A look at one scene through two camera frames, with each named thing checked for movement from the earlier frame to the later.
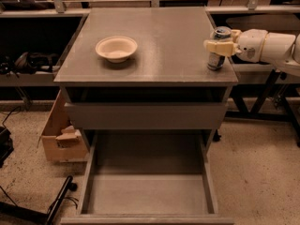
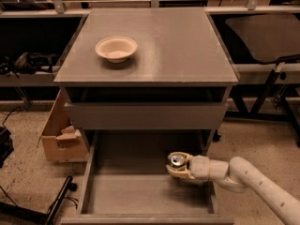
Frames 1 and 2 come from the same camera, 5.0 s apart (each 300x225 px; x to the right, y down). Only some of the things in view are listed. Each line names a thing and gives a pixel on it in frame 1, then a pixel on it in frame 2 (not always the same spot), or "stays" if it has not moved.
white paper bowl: (116, 49) stays
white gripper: (252, 45) → (199, 167)
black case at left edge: (7, 145) stays
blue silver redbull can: (216, 61) → (177, 160)
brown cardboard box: (63, 142) stays
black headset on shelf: (29, 63) stays
